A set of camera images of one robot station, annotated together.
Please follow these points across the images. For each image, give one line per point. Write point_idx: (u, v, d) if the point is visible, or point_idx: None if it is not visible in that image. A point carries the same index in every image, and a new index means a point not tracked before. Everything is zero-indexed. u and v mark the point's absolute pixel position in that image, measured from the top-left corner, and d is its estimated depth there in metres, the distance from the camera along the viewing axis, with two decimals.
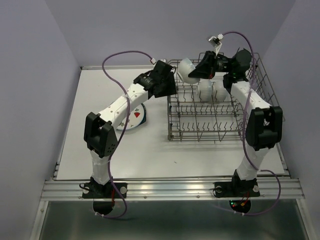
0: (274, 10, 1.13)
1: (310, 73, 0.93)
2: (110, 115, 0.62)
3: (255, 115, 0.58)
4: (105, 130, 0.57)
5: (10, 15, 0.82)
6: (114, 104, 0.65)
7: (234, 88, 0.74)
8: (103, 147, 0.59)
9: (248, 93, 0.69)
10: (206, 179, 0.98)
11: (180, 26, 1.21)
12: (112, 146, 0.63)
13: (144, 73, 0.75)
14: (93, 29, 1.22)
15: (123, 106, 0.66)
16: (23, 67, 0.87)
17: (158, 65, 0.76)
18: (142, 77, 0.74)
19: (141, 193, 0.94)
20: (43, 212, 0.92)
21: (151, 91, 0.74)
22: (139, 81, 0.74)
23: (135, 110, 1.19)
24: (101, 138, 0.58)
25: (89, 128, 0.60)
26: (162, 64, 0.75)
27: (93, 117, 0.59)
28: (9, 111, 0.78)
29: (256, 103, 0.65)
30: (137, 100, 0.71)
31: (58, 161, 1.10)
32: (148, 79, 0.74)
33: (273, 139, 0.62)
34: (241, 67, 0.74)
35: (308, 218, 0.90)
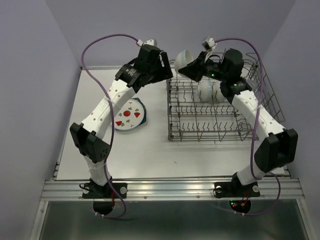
0: (274, 10, 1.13)
1: (310, 73, 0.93)
2: (93, 124, 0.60)
3: (269, 143, 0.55)
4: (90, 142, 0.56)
5: (10, 14, 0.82)
6: (96, 110, 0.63)
7: (237, 101, 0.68)
8: (95, 155, 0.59)
9: (256, 110, 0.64)
10: (203, 179, 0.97)
11: (180, 26, 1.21)
12: (104, 151, 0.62)
13: (128, 66, 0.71)
14: (93, 29, 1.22)
15: (106, 111, 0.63)
16: (23, 66, 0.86)
17: (141, 53, 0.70)
18: (126, 70, 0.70)
19: (141, 193, 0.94)
20: (42, 212, 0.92)
21: (136, 85, 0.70)
22: (122, 76, 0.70)
23: (135, 110, 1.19)
24: (90, 148, 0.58)
25: (76, 139, 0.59)
26: (145, 50, 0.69)
27: (77, 128, 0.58)
28: (9, 111, 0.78)
29: (267, 125, 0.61)
30: (121, 100, 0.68)
31: (58, 161, 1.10)
32: (132, 71, 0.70)
33: (285, 161, 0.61)
34: (234, 67, 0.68)
35: (308, 218, 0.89)
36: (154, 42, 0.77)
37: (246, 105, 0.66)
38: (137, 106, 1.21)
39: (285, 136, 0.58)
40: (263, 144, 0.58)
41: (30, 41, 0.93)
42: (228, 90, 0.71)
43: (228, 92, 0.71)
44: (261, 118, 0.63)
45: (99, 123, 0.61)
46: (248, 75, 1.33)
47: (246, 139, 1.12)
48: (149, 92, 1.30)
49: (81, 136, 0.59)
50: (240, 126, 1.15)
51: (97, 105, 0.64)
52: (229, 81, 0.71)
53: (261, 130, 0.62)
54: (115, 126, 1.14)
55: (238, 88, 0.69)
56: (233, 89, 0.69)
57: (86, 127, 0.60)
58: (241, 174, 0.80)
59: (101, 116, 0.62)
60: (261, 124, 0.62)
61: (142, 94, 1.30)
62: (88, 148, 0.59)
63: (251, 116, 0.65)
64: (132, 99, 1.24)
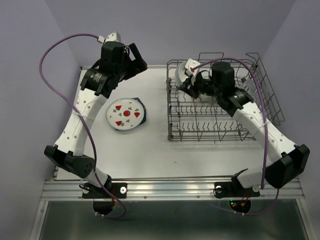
0: (274, 9, 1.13)
1: (310, 73, 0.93)
2: (68, 143, 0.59)
3: (284, 164, 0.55)
4: (68, 163, 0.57)
5: (9, 13, 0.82)
6: (68, 127, 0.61)
7: (241, 116, 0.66)
8: (78, 172, 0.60)
9: (263, 126, 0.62)
10: (196, 179, 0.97)
11: (180, 26, 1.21)
12: (87, 166, 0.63)
13: (92, 71, 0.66)
14: (93, 29, 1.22)
15: (78, 127, 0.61)
16: (22, 66, 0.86)
17: (103, 53, 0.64)
18: (91, 77, 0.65)
19: (141, 193, 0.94)
20: (42, 212, 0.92)
21: (105, 90, 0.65)
22: (87, 84, 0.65)
23: (135, 110, 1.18)
24: (70, 168, 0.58)
25: (54, 161, 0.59)
26: (107, 49, 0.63)
27: (52, 151, 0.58)
28: (8, 110, 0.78)
29: (278, 143, 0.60)
30: (93, 110, 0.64)
31: None
32: (97, 76, 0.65)
33: (296, 173, 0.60)
34: (224, 76, 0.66)
35: (308, 218, 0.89)
36: (117, 36, 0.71)
37: (252, 121, 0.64)
38: (137, 106, 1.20)
39: (297, 153, 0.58)
40: (276, 164, 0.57)
41: (30, 40, 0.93)
42: (229, 102, 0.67)
43: (229, 105, 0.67)
44: (270, 135, 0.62)
45: (73, 141, 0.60)
46: (248, 75, 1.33)
47: (246, 139, 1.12)
48: (149, 92, 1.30)
49: (58, 157, 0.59)
50: (240, 126, 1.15)
51: (68, 122, 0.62)
52: (226, 93, 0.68)
53: (271, 148, 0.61)
54: (115, 126, 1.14)
55: (239, 98, 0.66)
56: (234, 101, 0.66)
57: (61, 148, 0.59)
58: (241, 177, 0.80)
59: (75, 133, 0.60)
60: (272, 142, 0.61)
61: (142, 94, 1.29)
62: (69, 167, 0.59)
63: (258, 133, 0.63)
64: (132, 99, 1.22)
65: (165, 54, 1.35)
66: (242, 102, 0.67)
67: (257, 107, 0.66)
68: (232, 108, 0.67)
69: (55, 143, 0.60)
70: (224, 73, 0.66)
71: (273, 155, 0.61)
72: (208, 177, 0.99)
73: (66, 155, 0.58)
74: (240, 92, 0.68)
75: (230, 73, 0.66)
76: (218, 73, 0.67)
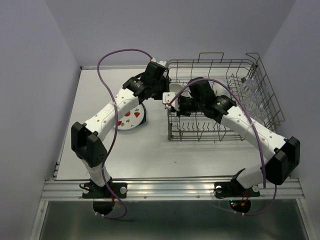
0: (274, 10, 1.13)
1: (310, 73, 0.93)
2: (96, 125, 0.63)
3: (279, 160, 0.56)
4: (89, 140, 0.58)
5: (9, 15, 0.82)
6: (101, 113, 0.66)
7: (228, 121, 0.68)
8: (91, 156, 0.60)
9: (251, 127, 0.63)
10: (191, 179, 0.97)
11: (180, 26, 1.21)
12: (101, 156, 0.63)
13: (135, 78, 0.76)
14: (93, 29, 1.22)
15: (110, 115, 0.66)
16: (22, 67, 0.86)
17: (150, 68, 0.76)
18: (133, 82, 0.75)
19: (141, 193, 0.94)
20: (43, 212, 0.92)
21: (141, 96, 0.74)
22: (129, 86, 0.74)
23: (135, 110, 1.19)
24: (88, 148, 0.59)
25: (76, 139, 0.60)
26: (152, 66, 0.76)
27: (79, 127, 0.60)
28: (9, 111, 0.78)
29: (269, 140, 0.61)
30: (127, 106, 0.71)
31: (58, 161, 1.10)
32: (138, 83, 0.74)
33: (292, 166, 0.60)
34: (201, 89, 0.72)
35: (309, 218, 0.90)
36: (166, 63, 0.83)
37: (239, 124, 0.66)
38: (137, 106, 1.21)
39: (289, 146, 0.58)
40: (272, 161, 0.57)
41: (30, 40, 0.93)
42: (214, 110, 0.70)
43: (215, 113, 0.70)
44: (260, 134, 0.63)
45: (102, 124, 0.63)
46: (248, 75, 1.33)
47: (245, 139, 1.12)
48: None
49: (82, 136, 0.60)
50: None
51: (102, 109, 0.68)
52: (209, 103, 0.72)
53: (263, 146, 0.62)
54: None
55: (222, 105, 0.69)
56: (218, 108, 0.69)
57: (89, 128, 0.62)
58: (241, 178, 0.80)
59: (106, 118, 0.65)
60: (263, 140, 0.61)
61: None
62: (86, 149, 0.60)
63: (248, 134, 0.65)
64: None
65: (165, 54, 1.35)
66: (227, 108, 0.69)
67: (240, 109, 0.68)
68: (218, 115, 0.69)
69: (85, 122, 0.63)
70: (199, 85, 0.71)
71: (266, 153, 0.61)
72: (206, 176, 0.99)
73: (91, 134, 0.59)
74: (222, 98, 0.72)
75: (205, 84, 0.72)
76: (195, 87, 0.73)
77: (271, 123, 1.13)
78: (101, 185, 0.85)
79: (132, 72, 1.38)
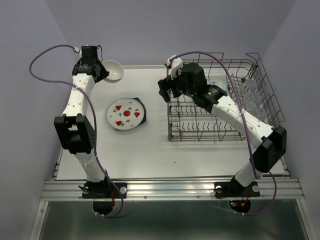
0: (274, 10, 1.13)
1: (310, 73, 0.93)
2: (75, 109, 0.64)
3: (266, 149, 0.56)
4: (80, 123, 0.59)
5: (9, 15, 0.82)
6: (71, 99, 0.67)
7: (218, 111, 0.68)
8: (88, 140, 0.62)
9: (240, 116, 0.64)
10: (191, 179, 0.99)
11: (180, 26, 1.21)
12: (93, 136, 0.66)
13: (77, 63, 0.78)
14: (93, 29, 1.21)
15: (81, 97, 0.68)
16: (22, 67, 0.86)
17: (85, 51, 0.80)
18: (78, 67, 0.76)
19: (141, 193, 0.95)
20: (43, 212, 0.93)
21: (94, 75, 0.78)
22: (77, 71, 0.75)
23: (135, 110, 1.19)
24: (81, 132, 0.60)
25: (64, 132, 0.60)
26: (86, 48, 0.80)
27: (62, 120, 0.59)
28: (8, 111, 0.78)
29: (257, 129, 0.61)
30: (88, 87, 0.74)
31: (58, 161, 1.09)
32: (84, 65, 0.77)
33: (280, 154, 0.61)
34: (195, 75, 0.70)
35: (308, 218, 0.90)
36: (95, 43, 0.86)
37: (229, 113, 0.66)
38: (137, 106, 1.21)
39: (276, 135, 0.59)
40: (260, 150, 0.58)
41: (29, 40, 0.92)
42: (205, 100, 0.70)
43: (206, 102, 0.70)
44: (248, 123, 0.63)
45: (79, 107, 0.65)
46: (248, 75, 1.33)
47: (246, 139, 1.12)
48: (149, 91, 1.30)
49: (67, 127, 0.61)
50: None
51: (70, 97, 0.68)
52: (200, 92, 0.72)
53: (251, 135, 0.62)
54: (115, 126, 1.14)
55: (213, 95, 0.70)
56: (210, 98, 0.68)
57: (70, 115, 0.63)
58: (239, 177, 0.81)
59: (80, 100, 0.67)
60: (251, 129, 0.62)
61: (142, 94, 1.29)
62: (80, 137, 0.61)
63: (237, 123, 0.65)
64: (132, 99, 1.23)
65: (165, 55, 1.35)
66: (217, 98, 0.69)
67: (230, 99, 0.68)
68: (209, 105, 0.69)
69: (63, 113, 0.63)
70: (195, 72, 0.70)
71: (254, 141, 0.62)
72: (205, 177, 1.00)
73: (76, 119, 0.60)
74: (212, 88, 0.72)
75: (199, 72, 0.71)
76: (189, 74, 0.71)
77: (271, 123, 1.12)
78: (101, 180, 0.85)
79: (132, 72, 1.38)
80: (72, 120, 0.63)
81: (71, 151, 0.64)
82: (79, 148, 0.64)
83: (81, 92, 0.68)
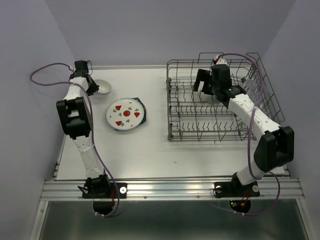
0: (274, 10, 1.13)
1: (310, 74, 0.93)
2: (73, 96, 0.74)
3: (267, 142, 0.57)
4: (80, 104, 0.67)
5: (8, 15, 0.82)
6: (71, 91, 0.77)
7: (233, 104, 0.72)
8: (87, 120, 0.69)
9: (251, 111, 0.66)
10: (204, 178, 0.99)
11: (180, 26, 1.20)
12: (91, 120, 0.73)
13: (73, 73, 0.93)
14: (92, 29, 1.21)
15: (78, 89, 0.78)
16: (21, 67, 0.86)
17: (77, 65, 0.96)
18: (74, 75, 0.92)
19: (141, 193, 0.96)
20: (42, 212, 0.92)
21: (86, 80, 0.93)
22: (73, 77, 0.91)
23: (135, 110, 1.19)
24: (80, 112, 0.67)
25: (65, 114, 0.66)
26: (78, 63, 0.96)
27: (62, 103, 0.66)
28: (7, 111, 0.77)
29: (263, 124, 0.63)
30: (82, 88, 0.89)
31: (58, 161, 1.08)
32: (78, 74, 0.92)
33: (285, 161, 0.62)
34: (221, 71, 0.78)
35: (308, 218, 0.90)
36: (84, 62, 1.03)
37: (241, 108, 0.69)
38: (137, 106, 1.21)
39: (282, 134, 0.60)
40: (261, 143, 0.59)
41: (29, 40, 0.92)
42: (224, 94, 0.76)
43: (224, 97, 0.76)
44: (257, 118, 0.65)
45: (77, 94, 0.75)
46: (248, 75, 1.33)
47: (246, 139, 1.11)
48: (149, 91, 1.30)
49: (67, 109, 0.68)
50: (240, 126, 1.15)
51: (69, 90, 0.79)
52: (223, 88, 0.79)
53: (257, 129, 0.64)
54: (116, 126, 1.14)
55: (233, 91, 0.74)
56: (228, 93, 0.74)
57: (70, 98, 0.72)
58: (241, 176, 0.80)
59: (77, 89, 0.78)
60: (257, 123, 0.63)
61: (142, 94, 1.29)
62: (80, 118, 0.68)
63: (247, 117, 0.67)
64: (132, 99, 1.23)
65: (165, 55, 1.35)
66: (236, 94, 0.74)
67: (248, 97, 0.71)
68: (227, 100, 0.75)
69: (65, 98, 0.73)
70: (220, 69, 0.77)
71: (259, 135, 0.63)
72: (206, 176, 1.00)
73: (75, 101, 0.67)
74: (235, 86, 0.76)
75: (226, 71, 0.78)
76: (216, 71, 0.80)
77: None
78: (101, 178, 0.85)
79: (132, 72, 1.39)
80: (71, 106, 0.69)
81: (71, 135, 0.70)
82: (79, 131, 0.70)
83: (78, 85, 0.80)
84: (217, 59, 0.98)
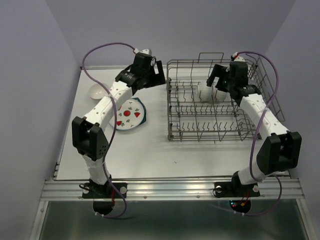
0: (274, 10, 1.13)
1: (310, 74, 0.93)
2: (96, 117, 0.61)
3: (271, 143, 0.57)
4: (93, 133, 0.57)
5: (9, 16, 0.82)
6: (99, 105, 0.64)
7: (245, 103, 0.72)
8: (94, 150, 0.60)
9: (262, 112, 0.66)
10: (207, 179, 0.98)
11: (180, 26, 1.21)
12: (104, 147, 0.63)
13: (125, 70, 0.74)
14: (93, 29, 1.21)
15: (108, 106, 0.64)
16: (22, 68, 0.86)
17: (138, 59, 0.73)
18: (124, 74, 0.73)
19: (141, 193, 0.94)
20: (43, 212, 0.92)
21: (135, 87, 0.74)
22: (121, 78, 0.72)
23: (135, 110, 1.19)
24: (91, 140, 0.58)
25: (77, 133, 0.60)
26: (140, 57, 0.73)
27: (79, 122, 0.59)
28: (8, 112, 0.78)
29: (271, 125, 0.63)
30: (121, 99, 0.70)
31: (58, 161, 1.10)
32: (130, 74, 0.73)
33: (287, 167, 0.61)
34: (239, 69, 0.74)
35: (309, 218, 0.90)
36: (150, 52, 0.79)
37: (253, 107, 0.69)
38: (137, 106, 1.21)
39: (289, 138, 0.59)
40: (265, 143, 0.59)
41: (29, 41, 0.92)
42: (238, 92, 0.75)
43: (238, 95, 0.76)
44: (266, 119, 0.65)
45: (99, 119, 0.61)
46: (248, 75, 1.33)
47: (246, 139, 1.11)
48: (149, 92, 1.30)
49: (83, 129, 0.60)
50: (240, 126, 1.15)
51: (100, 101, 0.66)
52: (237, 85, 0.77)
53: (264, 130, 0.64)
54: (116, 126, 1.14)
55: (247, 90, 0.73)
56: (242, 91, 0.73)
57: (89, 120, 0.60)
58: (241, 175, 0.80)
59: (104, 110, 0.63)
60: (265, 124, 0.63)
61: (142, 94, 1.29)
62: (89, 144, 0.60)
63: (257, 117, 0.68)
64: (132, 99, 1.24)
65: (165, 55, 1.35)
66: (250, 93, 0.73)
67: (261, 98, 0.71)
68: (240, 97, 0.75)
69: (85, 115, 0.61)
70: (238, 66, 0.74)
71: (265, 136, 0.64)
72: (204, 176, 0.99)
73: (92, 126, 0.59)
74: (250, 85, 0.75)
75: (244, 68, 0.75)
76: (233, 67, 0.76)
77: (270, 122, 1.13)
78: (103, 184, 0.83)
79: None
80: (90, 125, 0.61)
81: (79, 151, 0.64)
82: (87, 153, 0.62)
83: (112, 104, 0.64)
84: (236, 56, 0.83)
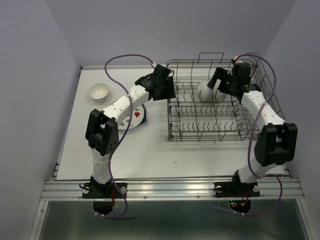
0: (274, 10, 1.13)
1: (310, 75, 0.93)
2: (113, 112, 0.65)
3: (267, 131, 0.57)
4: (109, 126, 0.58)
5: (8, 16, 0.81)
6: (117, 103, 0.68)
7: (246, 98, 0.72)
8: (105, 144, 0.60)
9: (260, 105, 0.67)
10: (207, 179, 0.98)
11: (180, 27, 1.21)
12: (114, 143, 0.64)
13: (144, 76, 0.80)
14: (93, 29, 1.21)
15: (126, 105, 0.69)
16: (22, 69, 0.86)
17: (158, 69, 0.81)
18: (143, 80, 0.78)
19: (141, 193, 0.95)
20: (43, 212, 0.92)
21: (151, 93, 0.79)
22: (140, 83, 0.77)
23: (135, 110, 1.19)
24: (104, 133, 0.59)
25: (93, 125, 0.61)
26: (160, 68, 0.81)
27: (97, 114, 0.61)
28: (8, 112, 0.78)
29: (269, 117, 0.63)
30: (137, 101, 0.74)
31: (58, 161, 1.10)
32: (149, 82, 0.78)
33: (284, 159, 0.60)
34: (241, 68, 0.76)
35: (309, 218, 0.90)
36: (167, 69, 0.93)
37: (252, 102, 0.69)
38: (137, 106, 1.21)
39: (286, 130, 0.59)
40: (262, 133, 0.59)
41: (28, 41, 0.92)
42: (240, 89, 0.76)
43: (239, 92, 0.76)
44: (265, 111, 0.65)
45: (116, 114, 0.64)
46: None
47: (246, 139, 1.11)
48: None
49: (98, 122, 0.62)
50: (240, 126, 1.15)
51: (119, 99, 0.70)
52: (240, 83, 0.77)
53: (262, 122, 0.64)
54: None
55: (249, 87, 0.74)
56: (244, 88, 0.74)
57: (106, 114, 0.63)
58: (241, 174, 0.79)
59: (122, 107, 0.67)
60: (263, 116, 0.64)
61: None
62: (101, 137, 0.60)
63: (255, 111, 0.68)
64: None
65: (164, 55, 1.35)
66: (252, 90, 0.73)
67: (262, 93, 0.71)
68: (241, 94, 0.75)
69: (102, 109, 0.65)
70: (241, 66, 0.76)
71: None
72: (205, 176, 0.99)
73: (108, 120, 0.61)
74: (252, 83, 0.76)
75: (247, 67, 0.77)
76: (236, 67, 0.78)
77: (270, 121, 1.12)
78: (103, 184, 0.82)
79: (132, 72, 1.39)
80: (105, 120, 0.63)
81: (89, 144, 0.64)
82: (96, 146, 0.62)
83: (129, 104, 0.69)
84: (237, 59, 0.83)
